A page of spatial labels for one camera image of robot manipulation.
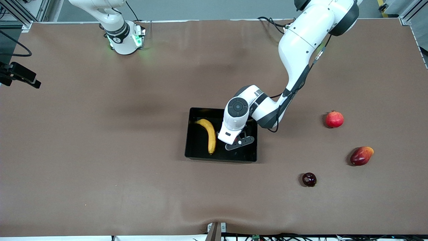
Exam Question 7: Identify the black plastic tray box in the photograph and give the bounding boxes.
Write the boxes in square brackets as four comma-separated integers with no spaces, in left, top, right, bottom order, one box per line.
[185,107,258,163]

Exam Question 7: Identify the yellow banana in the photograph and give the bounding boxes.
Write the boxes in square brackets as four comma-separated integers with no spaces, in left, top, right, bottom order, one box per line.
[195,118,217,155]

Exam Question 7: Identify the brown table cover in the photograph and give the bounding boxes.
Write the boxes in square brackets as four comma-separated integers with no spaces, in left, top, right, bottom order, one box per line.
[0,18,428,237]

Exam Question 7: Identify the dark purple mangosteen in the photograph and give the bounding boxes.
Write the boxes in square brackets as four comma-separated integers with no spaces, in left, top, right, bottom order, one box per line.
[302,172,317,187]

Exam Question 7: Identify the red pomegranate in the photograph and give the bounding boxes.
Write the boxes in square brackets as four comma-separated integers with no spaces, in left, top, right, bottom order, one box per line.
[325,110,344,129]

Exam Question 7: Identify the red orange mango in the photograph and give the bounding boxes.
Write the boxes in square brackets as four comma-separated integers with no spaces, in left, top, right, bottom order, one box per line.
[350,146,375,166]

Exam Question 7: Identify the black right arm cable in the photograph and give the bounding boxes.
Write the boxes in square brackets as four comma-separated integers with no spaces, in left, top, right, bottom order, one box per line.
[0,31,32,57]

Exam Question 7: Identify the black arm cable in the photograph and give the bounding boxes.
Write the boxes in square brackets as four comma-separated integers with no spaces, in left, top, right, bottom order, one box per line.
[267,33,332,133]
[0,31,32,57]

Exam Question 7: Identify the grey table edge bracket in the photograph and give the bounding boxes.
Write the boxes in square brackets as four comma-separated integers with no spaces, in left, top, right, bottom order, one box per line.
[206,222,227,241]

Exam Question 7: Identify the black base cable bundle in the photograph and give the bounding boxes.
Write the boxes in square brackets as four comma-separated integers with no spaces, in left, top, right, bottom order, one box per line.
[257,16,295,34]

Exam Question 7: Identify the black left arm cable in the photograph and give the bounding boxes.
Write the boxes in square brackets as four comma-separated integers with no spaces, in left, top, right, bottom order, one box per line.
[267,33,332,133]

